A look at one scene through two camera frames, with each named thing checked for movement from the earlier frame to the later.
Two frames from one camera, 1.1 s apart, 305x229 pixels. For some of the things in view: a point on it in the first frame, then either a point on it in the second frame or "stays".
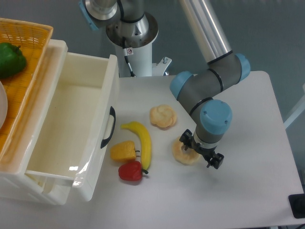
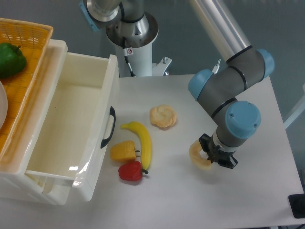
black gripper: (188, 140) -> (223, 157)
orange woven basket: (34, 39) stays
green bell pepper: (12, 60) stays
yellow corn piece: (123, 151) stays
